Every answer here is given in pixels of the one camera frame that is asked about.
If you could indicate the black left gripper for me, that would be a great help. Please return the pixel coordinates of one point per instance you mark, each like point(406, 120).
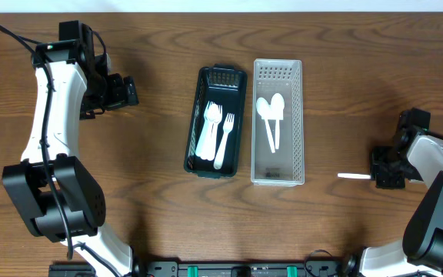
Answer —
point(130, 91)

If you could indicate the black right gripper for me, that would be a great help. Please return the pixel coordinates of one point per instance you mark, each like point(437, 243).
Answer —
point(381, 182)

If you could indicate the white plastic spoon lowest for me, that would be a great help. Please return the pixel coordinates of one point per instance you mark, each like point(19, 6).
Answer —
point(344, 175)

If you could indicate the white plastic spoon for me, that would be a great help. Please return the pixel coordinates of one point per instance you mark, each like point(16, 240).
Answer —
point(277, 107)
point(264, 110)
point(208, 131)

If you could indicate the white plastic fork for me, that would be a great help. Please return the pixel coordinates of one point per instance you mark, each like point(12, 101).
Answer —
point(215, 118)

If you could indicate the pale green plastic fork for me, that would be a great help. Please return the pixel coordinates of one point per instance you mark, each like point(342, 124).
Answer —
point(199, 147)

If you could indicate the white plastic fork angled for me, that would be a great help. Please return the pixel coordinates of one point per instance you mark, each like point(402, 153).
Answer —
point(227, 128)

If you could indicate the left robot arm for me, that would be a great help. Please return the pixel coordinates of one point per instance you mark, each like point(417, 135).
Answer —
point(55, 195)

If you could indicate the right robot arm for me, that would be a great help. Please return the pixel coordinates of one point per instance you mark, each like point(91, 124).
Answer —
point(415, 154)

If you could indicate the black plastic basket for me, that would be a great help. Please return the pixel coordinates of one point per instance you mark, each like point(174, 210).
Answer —
point(225, 86)

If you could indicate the clear plastic basket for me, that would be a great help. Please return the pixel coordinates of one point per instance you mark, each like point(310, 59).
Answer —
point(285, 167)

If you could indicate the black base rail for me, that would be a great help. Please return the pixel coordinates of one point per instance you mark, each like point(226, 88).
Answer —
point(173, 269)

